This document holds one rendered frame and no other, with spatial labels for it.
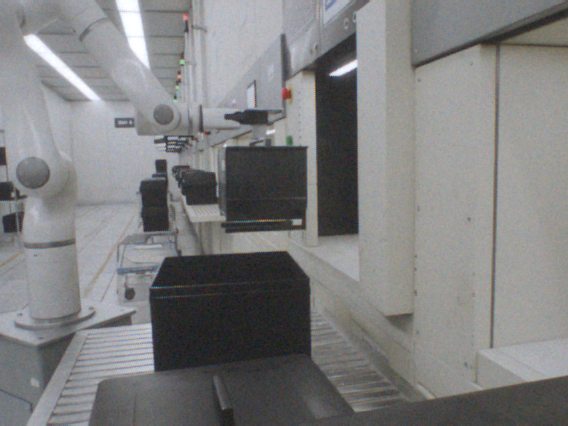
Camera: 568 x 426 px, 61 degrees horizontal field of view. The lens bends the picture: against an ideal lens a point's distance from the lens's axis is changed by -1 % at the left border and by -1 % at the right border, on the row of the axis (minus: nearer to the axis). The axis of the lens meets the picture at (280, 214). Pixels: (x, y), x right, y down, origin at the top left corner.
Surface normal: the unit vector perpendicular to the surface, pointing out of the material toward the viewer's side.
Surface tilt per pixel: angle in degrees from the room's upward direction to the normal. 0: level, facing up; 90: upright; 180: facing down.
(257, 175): 90
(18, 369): 90
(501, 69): 90
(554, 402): 0
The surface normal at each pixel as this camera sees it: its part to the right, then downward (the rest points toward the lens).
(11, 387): -0.53, 0.11
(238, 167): 0.22, 0.11
